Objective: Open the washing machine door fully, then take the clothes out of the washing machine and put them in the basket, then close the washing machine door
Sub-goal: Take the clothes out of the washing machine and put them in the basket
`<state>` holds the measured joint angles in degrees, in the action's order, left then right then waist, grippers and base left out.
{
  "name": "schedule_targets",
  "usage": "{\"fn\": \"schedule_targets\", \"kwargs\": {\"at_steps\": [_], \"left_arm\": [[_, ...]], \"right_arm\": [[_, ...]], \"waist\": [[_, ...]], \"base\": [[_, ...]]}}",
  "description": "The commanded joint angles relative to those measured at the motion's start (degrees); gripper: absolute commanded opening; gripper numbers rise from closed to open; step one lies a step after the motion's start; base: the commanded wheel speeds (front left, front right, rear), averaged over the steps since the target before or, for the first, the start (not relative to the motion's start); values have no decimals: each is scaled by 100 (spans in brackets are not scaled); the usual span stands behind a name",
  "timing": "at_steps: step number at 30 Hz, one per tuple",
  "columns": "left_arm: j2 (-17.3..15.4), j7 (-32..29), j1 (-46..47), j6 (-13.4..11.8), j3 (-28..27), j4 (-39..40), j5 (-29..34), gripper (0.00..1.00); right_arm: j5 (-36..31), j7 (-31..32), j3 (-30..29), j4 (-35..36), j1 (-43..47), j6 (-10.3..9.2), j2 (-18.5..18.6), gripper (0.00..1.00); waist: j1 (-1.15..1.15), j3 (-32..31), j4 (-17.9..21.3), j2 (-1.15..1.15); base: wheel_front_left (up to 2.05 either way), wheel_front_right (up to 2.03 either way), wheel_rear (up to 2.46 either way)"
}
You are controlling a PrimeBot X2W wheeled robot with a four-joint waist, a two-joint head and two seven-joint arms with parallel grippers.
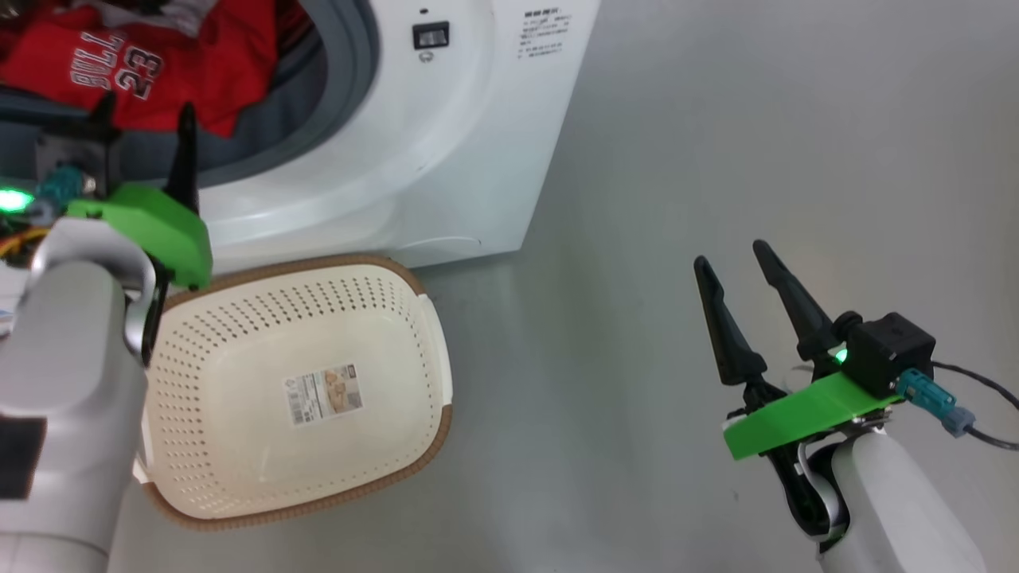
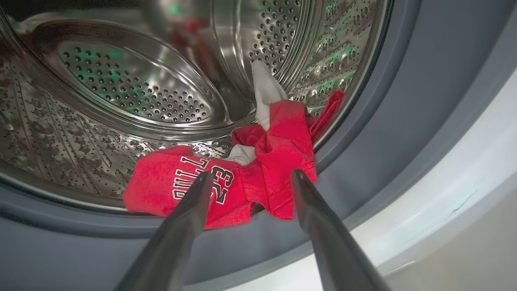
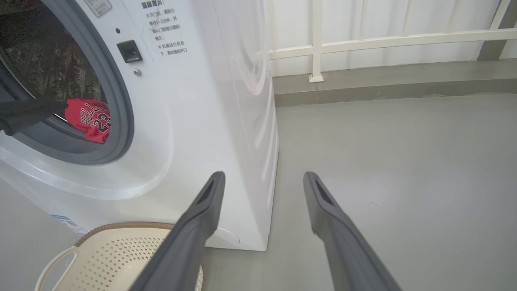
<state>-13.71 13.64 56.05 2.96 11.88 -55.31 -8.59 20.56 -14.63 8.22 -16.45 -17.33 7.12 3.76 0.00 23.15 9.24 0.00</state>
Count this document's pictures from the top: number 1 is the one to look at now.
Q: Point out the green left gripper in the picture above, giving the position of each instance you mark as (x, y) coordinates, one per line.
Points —
(159, 227)

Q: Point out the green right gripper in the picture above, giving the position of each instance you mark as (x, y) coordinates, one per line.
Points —
(796, 414)

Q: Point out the red basketball jersey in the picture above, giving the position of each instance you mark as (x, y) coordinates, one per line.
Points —
(207, 72)

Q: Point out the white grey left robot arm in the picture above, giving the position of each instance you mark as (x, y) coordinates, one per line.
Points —
(64, 382)

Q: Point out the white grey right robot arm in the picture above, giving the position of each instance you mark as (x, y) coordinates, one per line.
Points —
(899, 509)

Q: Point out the white front-load washing machine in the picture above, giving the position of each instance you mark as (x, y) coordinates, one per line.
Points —
(446, 159)

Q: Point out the cream basket with brown rim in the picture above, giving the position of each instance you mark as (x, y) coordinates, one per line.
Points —
(239, 446)

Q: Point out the paper product label sticker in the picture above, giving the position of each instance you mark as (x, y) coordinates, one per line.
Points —
(322, 394)

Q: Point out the black text notice label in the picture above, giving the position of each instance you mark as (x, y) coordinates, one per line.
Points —
(545, 33)

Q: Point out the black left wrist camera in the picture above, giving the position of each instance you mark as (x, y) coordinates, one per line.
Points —
(72, 151)

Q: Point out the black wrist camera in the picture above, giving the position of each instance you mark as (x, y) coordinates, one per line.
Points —
(888, 350)
(72, 151)

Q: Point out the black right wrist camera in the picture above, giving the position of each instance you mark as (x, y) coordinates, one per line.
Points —
(888, 350)

